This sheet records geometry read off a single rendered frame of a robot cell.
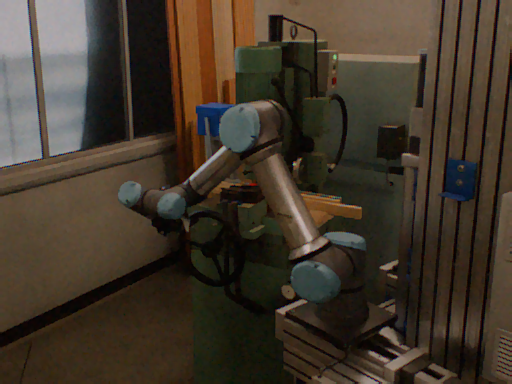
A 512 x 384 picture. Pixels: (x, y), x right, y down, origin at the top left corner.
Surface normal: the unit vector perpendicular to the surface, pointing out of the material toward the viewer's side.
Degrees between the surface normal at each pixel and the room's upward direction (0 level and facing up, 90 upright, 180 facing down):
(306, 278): 97
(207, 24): 87
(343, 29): 90
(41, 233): 90
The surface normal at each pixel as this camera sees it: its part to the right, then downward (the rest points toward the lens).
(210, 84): 0.83, 0.10
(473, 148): -0.75, 0.18
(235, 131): -0.57, 0.11
